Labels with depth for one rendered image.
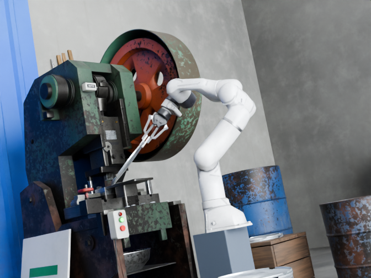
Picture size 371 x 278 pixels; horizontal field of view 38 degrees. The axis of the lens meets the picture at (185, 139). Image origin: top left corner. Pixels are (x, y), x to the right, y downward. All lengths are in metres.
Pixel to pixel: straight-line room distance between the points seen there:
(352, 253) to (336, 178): 3.20
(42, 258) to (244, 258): 1.21
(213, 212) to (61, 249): 0.93
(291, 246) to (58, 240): 1.23
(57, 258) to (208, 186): 0.98
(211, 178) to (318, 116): 3.64
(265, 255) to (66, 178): 1.19
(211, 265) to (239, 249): 0.14
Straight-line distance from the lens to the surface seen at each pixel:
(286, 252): 2.86
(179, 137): 3.20
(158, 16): 5.58
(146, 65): 3.43
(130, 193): 2.96
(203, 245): 2.48
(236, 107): 2.54
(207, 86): 2.75
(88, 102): 2.99
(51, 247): 3.10
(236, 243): 2.46
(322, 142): 6.01
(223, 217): 2.44
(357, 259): 2.79
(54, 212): 3.15
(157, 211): 2.99
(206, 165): 2.42
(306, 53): 6.16
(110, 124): 3.10
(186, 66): 3.19
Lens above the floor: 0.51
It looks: 9 degrees up
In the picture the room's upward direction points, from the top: 10 degrees counter-clockwise
